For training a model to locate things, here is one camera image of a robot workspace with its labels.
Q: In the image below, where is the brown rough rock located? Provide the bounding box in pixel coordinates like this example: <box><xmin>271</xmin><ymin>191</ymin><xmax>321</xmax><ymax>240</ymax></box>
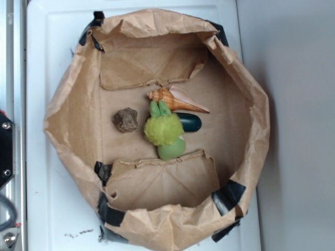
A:
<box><xmin>112</xmin><ymin>108</ymin><xmax>138</xmax><ymax>133</ymax></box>

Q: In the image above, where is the white plastic tray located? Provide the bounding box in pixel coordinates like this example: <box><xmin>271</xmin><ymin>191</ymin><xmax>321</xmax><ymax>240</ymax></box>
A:
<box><xmin>25</xmin><ymin>0</ymin><xmax>262</xmax><ymax>251</ymax></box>

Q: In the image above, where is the dark green smooth capsule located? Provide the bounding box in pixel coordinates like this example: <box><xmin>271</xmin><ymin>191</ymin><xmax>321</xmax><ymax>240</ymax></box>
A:
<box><xmin>176</xmin><ymin>112</ymin><xmax>202</xmax><ymax>133</ymax></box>

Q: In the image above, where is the grey cable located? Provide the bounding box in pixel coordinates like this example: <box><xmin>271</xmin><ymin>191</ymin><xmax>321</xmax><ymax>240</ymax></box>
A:
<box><xmin>0</xmin><ymin>195</ymin><xmax>18</xmax><ymax>231</ymax></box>

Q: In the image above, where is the brown paper bag container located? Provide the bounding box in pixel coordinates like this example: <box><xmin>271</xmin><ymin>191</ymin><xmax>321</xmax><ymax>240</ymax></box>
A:
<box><xmin>43</xmin><ymin>9</ymin><xmax>270</xmax><ymax>250</ymax></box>

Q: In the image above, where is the green plush bunny toy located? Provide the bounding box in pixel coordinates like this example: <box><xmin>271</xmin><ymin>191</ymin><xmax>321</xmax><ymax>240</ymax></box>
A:
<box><xmin>144</xmin><ymin>100</ymin><xmax>186</xmax><ymax>161</ymax></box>

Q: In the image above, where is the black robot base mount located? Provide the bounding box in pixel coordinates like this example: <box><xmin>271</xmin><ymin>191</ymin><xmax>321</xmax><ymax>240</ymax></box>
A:
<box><xmin>0</xmin><ymin>110</ymin><xmax>15</xmax><ymax>189</ymax></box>

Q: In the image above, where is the orange conch seashell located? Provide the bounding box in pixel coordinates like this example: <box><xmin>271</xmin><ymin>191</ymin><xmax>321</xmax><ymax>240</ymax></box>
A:
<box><xmin>147</xmin><ymin>86</ymin><xmax>210</xmax><ymax>113</ymax></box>

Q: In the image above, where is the aluminium frame rail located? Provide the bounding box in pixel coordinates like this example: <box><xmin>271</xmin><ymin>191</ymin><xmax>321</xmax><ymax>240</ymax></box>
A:
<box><xmin>1</xmin><ymin>1</ymin><xmax>28</xmax><ymax>250</ymax></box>

